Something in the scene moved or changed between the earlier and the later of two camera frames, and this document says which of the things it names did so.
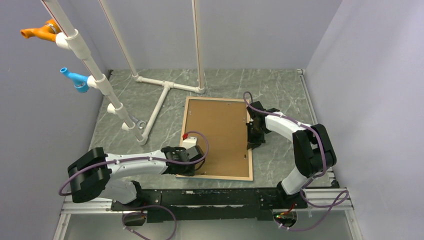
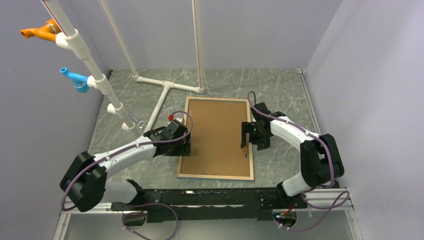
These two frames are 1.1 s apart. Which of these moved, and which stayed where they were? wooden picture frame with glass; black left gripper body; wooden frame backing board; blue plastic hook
Moved: black left gripper body
Stayed: blue plastic hook; wooden frame backing board; wooden picture frame with glass
